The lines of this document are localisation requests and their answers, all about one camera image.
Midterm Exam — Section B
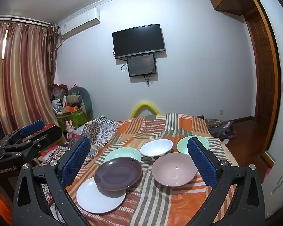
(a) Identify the red plastic bag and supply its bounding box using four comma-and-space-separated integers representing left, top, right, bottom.
52, 83, 69, 99

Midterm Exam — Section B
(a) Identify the dark purple plate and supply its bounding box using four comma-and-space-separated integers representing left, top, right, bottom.
94, 157, 143, 192

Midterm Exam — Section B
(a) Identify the curtain rail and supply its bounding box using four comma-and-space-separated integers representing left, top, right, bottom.
0, 15, 51, 27

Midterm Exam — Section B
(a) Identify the orange printed cloth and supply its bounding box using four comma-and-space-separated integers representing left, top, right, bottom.
0, 181, 20, 224

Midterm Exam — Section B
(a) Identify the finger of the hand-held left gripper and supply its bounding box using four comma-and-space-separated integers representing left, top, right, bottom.
0, 120, 46, 147
26, 125, 63, 157

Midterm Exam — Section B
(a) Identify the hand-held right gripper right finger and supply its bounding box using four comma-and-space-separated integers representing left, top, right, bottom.
187, 136, 266, 226

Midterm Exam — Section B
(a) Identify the dark patterned bag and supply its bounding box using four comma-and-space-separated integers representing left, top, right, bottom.
205, 118, 236, 140

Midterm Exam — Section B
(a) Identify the green cardboard box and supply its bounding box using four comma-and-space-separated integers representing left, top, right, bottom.
57, 108, 91, 129

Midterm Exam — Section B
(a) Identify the white bowl with brown spots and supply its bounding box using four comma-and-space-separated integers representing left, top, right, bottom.
140, 139, 174, 162

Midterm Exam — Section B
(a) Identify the black wall television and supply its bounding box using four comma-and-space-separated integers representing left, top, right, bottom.
112, 24, 166, 59

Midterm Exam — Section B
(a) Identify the light green plate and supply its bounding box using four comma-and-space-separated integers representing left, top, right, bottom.
103, 147, 142, 164

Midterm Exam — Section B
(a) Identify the light green bowl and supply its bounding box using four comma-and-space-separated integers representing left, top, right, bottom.
177, 135, 210, 156

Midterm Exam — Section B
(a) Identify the wooden door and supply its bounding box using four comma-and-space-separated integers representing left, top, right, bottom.
245, 7, 279, 163

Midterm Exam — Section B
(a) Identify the pink bunny toy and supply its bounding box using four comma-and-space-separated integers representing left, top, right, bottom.
65, 120, 75, 142

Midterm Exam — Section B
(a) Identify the grey plush toy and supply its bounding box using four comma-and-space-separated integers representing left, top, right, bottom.
67, 86, 93, 115

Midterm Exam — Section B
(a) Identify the checkered patterned blanket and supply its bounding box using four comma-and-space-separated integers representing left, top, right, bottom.
38, 115, 123, 217

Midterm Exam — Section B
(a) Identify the white heater with stickers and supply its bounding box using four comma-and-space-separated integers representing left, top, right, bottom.
261, 128, 283, 217

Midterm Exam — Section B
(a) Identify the white air conditioner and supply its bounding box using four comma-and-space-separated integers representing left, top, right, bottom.
59, 8, 101, 40

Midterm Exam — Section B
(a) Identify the pink bowl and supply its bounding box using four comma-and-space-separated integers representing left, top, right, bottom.
152, 152, 198, 187

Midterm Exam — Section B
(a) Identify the white plate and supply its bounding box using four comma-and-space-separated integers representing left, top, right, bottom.
76, 176, 127, 214

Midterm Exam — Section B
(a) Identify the small black monitor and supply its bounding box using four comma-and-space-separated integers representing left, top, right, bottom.
127, 54, 157, 77

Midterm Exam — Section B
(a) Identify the striped patchwork blanket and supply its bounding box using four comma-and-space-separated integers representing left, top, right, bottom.
65, 113, 238, 226

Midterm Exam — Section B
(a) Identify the air conditioner pipe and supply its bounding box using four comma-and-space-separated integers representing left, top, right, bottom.
57, 36, 65, 52

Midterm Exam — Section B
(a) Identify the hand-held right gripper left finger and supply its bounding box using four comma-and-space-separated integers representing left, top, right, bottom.
12, 136, 92, 226

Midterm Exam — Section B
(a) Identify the striped brown curtain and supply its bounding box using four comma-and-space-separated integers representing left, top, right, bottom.
0, 21, 59, 136

